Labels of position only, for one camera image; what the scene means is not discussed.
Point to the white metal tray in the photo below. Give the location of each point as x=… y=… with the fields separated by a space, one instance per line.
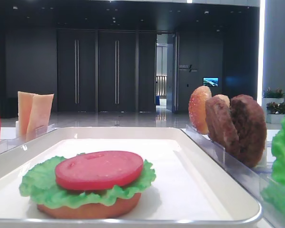
x=190 y=191

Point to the green lettuce leaf in holder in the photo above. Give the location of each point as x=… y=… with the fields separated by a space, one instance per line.
x=283 y=154

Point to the clear acrylic lettuce holder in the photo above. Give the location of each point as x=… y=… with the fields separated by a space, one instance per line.
x=273 y=200

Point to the brown meat patty rear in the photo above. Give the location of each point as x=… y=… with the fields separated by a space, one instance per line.
x=249 y=120

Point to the potted plants white planter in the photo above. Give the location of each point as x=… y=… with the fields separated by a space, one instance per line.
x=274 y=105

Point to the brown meat patty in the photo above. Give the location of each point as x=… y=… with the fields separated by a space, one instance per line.
x=220 y=125
x=249 y=120

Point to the bun slice outer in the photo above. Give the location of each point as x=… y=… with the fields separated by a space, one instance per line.
x=197 y=108

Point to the wall screen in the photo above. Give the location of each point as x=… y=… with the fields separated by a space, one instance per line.
x=210 y=81

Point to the orange cheese slice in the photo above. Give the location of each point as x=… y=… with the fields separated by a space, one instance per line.
x=40 y=112
x=24 y=109

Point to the bun slice inner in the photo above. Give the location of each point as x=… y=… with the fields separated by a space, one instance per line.
x=225 y=98

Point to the orange cheese slice left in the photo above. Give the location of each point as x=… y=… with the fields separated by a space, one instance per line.
x=24 y=109

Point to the orange cheese slice right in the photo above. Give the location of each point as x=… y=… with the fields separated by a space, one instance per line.
x=40 y=112

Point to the bottom bun slice on tray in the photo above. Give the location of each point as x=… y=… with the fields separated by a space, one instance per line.
x=93 y=210

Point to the brown meat patty front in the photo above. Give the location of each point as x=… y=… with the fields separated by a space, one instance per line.
x=220 y=125

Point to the green lettuce leaf on bun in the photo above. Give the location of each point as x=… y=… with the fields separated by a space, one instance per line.
x=40 y=185

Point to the dark double doors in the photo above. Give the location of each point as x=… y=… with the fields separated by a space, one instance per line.
x=106 y=71

